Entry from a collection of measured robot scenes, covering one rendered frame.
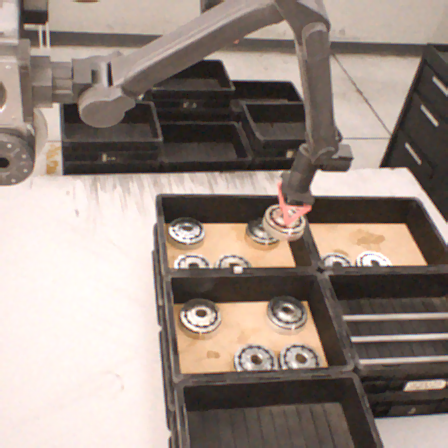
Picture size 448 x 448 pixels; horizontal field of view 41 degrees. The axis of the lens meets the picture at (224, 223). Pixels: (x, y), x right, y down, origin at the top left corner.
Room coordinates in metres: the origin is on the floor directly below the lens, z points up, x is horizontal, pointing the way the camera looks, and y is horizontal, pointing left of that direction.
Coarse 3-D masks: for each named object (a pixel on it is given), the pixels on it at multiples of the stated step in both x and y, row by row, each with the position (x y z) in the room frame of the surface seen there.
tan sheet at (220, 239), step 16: (208, 224) 1.31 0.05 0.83; (224, 224) 1.33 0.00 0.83; (240, 224) 1.34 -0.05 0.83; (208, 240) 1.25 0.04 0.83; (224, 240) 1.26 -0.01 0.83; (240, 240) 1.27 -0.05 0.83; (176, 256) 1.16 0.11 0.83; (208, 256) 1.19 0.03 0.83; (256, 256) 1.22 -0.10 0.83; (272, 256) 1.23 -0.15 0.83; (288, 256) 1.25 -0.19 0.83
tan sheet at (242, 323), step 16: (224, 304) 1.03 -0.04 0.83; (240, 304) 1.04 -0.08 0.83; (256, 304) 1.05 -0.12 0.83; (304, 304) 1.08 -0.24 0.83; (176, 320) 0.95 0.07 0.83; (224, 320) 0.97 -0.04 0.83; (240, 320) 0.98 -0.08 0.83; (256, 320) 0.99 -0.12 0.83; (224, 336) 0.93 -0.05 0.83; (240, 336) 0.93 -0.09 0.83; (256, 336) 0.94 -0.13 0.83; (272, 336) 0.95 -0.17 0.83; (288, 336) 0.96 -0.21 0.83; (304, 336) 0.97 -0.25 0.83; (192, 352) 0.86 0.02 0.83; (208, 352) 0.87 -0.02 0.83; (224, 352) 0.88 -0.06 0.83; (320, 352) 0.93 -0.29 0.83; (192, 368) 0.82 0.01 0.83; (208, 368) 0.83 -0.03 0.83; (224, 368) 0.83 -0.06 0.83
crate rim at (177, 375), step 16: (224, 272) 1.04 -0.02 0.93; (256, 272) 1.06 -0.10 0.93; (272, 272) 1.07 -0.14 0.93; (288, 272) 1.08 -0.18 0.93; (304, 272) 1.09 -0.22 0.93; (320, 288) 1.05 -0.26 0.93; (336, 320) 0.95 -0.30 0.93; (176, 336) 0.82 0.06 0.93; (336, 336) 0.91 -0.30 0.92; (176, 352) 0.79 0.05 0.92; (176, 368) 0.74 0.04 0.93; (288, 368) 0.79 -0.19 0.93; (304, 368) 0.80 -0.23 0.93; (320, 368) 0.81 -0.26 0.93; (336, 368) 0.82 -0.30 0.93; (352, 368) 0.83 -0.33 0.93
